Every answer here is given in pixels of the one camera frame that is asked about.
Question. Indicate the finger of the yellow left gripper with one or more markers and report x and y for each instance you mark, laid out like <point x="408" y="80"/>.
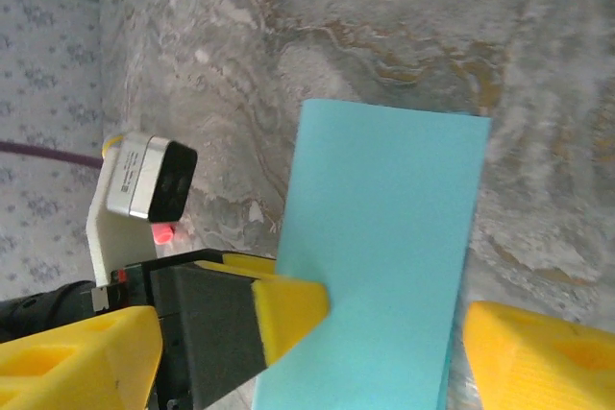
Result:
<point x="250" y="267"/>
<point x="221" y="323"/>

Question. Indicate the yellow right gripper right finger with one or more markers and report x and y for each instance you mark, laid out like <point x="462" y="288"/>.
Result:
<point x="543" y="367"/>

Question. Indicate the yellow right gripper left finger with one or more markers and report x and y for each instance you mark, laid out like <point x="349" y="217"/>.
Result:
<point x="72" y="367"/>

